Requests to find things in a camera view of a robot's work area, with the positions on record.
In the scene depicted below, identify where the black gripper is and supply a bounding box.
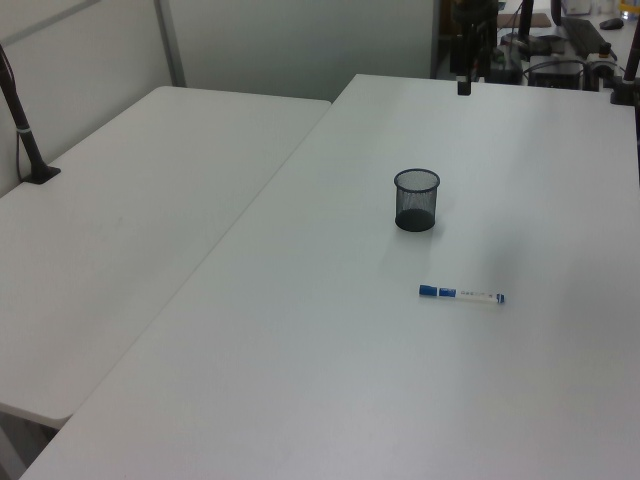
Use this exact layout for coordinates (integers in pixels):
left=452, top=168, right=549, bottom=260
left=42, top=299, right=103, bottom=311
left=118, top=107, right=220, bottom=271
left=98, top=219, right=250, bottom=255
left=448, top=3, right=497, bottom=97

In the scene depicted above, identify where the blue and white marker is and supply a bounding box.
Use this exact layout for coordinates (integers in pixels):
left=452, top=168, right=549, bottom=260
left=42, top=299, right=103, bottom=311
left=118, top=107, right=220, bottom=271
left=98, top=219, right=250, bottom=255
left=417, top=283, right=507, bottom=306

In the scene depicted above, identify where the black monitor stand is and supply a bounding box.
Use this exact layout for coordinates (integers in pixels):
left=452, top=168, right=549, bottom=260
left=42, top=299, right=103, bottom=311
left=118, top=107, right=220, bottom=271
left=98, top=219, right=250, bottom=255
left=501, top=0, right=567, bottom=57

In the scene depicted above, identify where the black electronics box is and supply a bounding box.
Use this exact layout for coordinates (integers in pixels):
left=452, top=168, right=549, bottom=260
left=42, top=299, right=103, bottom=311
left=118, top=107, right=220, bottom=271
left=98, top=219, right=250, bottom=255
left=527, top=53, right=587, bottom=90

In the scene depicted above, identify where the brown board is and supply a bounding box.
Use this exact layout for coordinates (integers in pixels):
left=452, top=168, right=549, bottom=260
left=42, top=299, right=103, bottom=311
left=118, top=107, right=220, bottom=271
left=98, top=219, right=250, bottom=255
left=498, top=13, right=552, bottom=32

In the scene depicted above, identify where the black mesh pen cup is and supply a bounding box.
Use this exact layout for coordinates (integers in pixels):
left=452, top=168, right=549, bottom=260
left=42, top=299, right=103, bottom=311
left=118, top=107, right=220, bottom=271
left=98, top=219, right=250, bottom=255
left=393, top=168, right=442, bottom=233

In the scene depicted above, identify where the black keyboard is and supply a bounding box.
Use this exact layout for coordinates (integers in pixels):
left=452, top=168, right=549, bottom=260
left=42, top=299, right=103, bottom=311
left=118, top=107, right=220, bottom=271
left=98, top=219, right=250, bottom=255
left=562, top=16, right=607, bottom=57

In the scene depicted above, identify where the grey device with orange knob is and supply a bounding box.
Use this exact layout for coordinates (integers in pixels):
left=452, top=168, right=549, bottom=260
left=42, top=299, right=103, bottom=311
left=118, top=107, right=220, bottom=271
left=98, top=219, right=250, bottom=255
left=585, top=43, right=621, bottom=79

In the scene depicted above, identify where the white side table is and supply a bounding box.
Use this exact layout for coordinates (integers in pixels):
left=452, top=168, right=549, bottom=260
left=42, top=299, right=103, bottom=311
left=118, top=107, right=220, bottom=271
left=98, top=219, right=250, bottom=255
left=0, top=85, right=334, bottom=422

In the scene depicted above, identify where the black camera pole with clamp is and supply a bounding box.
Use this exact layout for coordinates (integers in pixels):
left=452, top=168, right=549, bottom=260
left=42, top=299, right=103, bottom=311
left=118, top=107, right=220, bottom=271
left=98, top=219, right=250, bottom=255
left=0, top=43, right=62, bottom=186
left=608, top=27, right=640, bottom=107

